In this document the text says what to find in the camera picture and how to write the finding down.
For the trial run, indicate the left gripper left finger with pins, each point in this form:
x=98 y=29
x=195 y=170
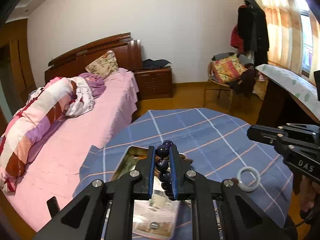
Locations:
x=104 y=210

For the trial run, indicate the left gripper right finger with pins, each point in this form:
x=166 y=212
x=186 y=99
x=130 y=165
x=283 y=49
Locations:
x=220 y=210

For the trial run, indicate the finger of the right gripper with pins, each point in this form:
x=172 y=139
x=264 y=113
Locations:
x=269 y=135
x=299 y=130

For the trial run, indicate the pale jade bangle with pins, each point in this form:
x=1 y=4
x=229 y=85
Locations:
x=248 y=179

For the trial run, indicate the person right hand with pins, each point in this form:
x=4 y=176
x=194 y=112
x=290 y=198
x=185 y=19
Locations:
x=308 y=192

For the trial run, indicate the dark wooden desk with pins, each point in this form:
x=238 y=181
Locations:
x=279 y=108

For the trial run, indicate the black smartphone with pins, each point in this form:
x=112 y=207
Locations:
x=53 y=206

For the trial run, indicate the white green patterned desk cover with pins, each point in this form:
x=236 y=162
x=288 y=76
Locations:
x=302 y=91

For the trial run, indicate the bed with pink sheet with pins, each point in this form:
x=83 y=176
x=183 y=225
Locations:
x=55 y=170

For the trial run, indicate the blue plaid tablecloth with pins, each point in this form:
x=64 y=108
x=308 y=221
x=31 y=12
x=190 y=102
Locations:
x=217 y=144

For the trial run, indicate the rattan chair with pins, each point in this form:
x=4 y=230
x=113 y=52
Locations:
x=244 y=85

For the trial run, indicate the colourful floral cushion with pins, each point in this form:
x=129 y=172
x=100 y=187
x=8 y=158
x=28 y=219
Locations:
x=228 y=69

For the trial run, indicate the hanging dark coats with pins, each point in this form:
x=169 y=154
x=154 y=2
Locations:
x=250 y=35

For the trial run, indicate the pink patchwork quilt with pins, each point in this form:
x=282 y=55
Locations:
x=61 y=97

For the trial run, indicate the orange patterned curtain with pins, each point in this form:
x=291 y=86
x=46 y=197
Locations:
x=285 y=33

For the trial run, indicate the wooden nightstand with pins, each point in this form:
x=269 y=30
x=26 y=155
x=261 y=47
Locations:
x=154 y=83

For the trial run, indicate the purple garment on bed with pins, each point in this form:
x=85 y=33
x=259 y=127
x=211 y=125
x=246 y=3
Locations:
x=95 y=82

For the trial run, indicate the dark clothes on nightstand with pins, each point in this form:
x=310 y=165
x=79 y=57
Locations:
x=156 y=64

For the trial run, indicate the floral pillow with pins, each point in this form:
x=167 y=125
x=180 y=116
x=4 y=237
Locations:
x=104 y=66

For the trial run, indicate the wooden wardrobe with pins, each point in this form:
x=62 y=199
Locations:
x=17 y=79

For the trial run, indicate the wooden headboard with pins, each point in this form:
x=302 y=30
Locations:
x=72 y=63

